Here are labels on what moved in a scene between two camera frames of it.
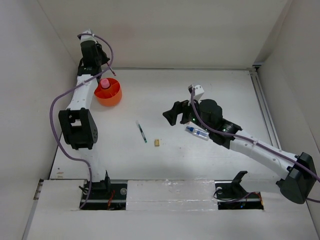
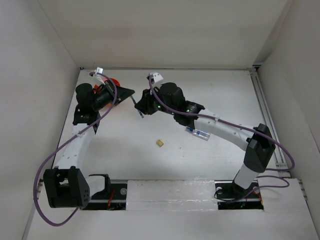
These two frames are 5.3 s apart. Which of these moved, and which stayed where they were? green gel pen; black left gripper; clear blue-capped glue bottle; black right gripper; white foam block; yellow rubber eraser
Moved: green gel pen; yellow rubber eraser; black left gripper; black right gripper
Stayed: clear blue-capped glue bottle; white foam block
